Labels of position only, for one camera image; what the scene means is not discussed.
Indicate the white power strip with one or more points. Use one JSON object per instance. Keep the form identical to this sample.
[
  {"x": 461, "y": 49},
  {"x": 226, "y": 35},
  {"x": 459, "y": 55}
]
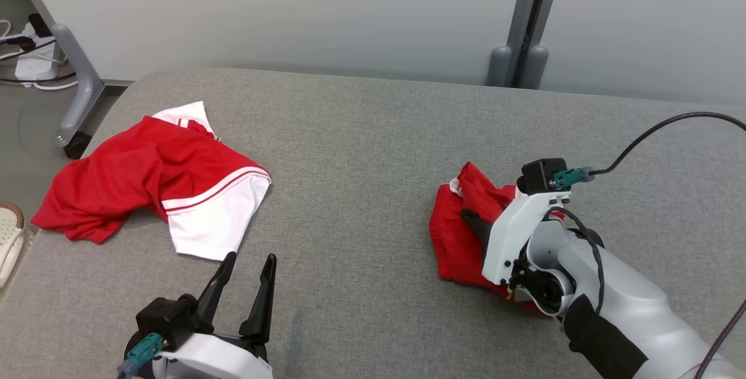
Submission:
[{"x": 35, "y": 67}]

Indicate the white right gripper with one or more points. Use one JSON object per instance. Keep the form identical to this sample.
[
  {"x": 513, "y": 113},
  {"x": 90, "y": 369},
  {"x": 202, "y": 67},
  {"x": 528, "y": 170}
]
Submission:
[{"x": 507, "y": 233}]

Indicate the red shorts with white band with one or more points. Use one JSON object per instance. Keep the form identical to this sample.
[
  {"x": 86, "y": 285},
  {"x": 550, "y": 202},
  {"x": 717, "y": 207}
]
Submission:
[{"x": 454, "y": 251}]

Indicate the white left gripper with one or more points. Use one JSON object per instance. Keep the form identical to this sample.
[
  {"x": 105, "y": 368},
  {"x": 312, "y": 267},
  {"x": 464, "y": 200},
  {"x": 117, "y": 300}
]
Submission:
[{"x": 215, "y": 358}]

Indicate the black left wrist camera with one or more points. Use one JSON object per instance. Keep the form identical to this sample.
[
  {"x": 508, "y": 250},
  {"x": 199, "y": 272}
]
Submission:
[{"x": 166, "y": 320}]

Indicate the grey angled stand leg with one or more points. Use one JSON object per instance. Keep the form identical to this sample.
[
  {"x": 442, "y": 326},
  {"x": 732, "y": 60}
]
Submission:
[{"x": 81, "y": 87}]

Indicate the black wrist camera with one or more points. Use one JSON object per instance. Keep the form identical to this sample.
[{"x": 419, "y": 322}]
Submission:
[
  {"x": 539, "y": 176},
  {"x": 166, "y": 320}
]

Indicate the teal left camera connector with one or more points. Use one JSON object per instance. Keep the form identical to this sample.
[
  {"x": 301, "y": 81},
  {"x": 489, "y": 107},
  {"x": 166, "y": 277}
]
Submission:
[{"x": 140, "y": 355}]

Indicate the grey rounded post foot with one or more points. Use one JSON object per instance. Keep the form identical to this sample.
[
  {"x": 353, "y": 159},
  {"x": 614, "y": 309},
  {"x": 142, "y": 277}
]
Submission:
[
  {"x": 535, "y": 67},
  {"x": 500, "y": 67}
]

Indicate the teal right camera connector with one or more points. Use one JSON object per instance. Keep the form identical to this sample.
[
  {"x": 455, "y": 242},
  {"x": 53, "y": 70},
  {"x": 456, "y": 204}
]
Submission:
[{"x": 574, "y": 177}]

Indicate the black power plug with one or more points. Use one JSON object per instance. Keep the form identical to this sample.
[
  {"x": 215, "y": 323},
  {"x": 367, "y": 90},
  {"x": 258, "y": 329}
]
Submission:
[{"x": 39, "y": 25}]

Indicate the grey partition post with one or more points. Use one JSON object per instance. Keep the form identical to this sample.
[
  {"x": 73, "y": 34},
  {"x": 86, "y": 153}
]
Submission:
[{"x": 530, "y": 11}]

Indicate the red and white Bulls jersey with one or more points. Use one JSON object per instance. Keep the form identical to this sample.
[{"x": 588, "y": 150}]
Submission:
[{"x": 128, "y": 175}]

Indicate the teal camera connector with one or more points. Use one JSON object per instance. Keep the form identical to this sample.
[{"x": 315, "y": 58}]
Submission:
[
  {"x": 140, "y": 355},
  {"x": 574, "y": 177}
]

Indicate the cream laundry basket brown rim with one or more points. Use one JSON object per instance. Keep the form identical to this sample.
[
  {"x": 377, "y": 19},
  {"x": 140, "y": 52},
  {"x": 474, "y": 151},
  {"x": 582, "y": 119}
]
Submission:
[{"x": 9, "y": 239}]

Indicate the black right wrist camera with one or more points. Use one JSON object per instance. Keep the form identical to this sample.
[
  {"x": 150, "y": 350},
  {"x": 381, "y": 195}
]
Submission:
[{"x": 539, "y": 176}]

